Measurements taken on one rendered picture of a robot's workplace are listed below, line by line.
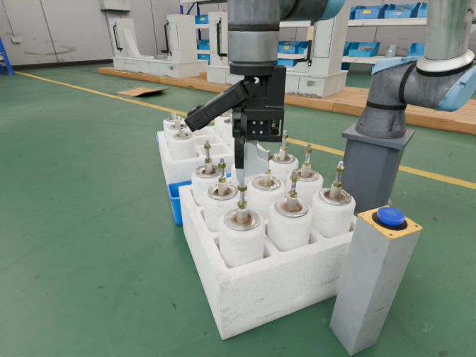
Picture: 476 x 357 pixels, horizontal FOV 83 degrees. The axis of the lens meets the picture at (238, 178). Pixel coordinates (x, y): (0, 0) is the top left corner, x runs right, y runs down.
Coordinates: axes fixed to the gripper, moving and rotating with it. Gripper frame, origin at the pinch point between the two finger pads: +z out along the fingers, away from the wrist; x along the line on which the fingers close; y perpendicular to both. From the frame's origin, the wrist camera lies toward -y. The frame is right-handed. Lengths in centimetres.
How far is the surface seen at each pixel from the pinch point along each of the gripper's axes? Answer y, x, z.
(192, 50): -81, 342, -5
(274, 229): 7.6, 1.9, 13.5
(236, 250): -0.1, -4.6, 13.7
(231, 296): -0.9, -9.3, 21.4
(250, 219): 2.3, 0.2, 9.6
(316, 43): 55, 218, -17
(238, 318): 0.4, -8.7, 29.0
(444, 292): 53, 6, 35
